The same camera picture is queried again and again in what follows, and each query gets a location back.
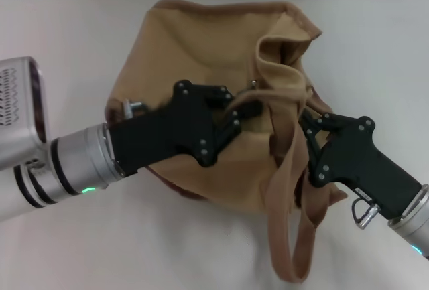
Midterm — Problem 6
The khaki canvas food bag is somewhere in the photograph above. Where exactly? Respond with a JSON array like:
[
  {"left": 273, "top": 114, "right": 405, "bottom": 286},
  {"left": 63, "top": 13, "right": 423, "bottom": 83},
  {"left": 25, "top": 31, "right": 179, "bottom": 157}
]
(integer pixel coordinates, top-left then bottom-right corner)
[{"left": 103, "top": 0, "right": 349, "bottom": 273}]

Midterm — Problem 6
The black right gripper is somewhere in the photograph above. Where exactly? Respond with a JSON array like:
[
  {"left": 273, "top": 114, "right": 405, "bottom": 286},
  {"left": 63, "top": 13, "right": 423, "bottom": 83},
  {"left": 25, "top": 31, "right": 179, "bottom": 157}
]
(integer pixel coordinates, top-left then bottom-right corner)
[{"left": 300, "top": 109, "right": 422, "bottom": 220}]

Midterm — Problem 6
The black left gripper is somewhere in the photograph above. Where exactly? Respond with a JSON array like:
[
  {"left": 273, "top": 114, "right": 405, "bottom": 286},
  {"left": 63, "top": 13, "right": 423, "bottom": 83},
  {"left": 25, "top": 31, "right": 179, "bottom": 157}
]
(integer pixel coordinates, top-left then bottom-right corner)
[{"left": 109, "top": 80, "right": 264, "bottom": 179}]

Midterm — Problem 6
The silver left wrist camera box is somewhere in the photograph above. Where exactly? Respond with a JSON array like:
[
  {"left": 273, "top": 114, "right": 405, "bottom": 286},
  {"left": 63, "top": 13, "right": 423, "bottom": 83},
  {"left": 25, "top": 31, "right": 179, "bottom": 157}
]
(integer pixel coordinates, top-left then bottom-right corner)
[{"left": 0, "top": 56, "right": 52, "bottom": 173}]

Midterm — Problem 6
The right gripper cable with connector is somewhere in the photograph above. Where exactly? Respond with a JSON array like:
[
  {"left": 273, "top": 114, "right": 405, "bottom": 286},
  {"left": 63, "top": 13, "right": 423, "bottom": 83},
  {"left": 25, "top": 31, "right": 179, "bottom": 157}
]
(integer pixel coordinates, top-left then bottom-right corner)
[{"left": 351, "top": 196, "right": 381, "bottom": 230}]

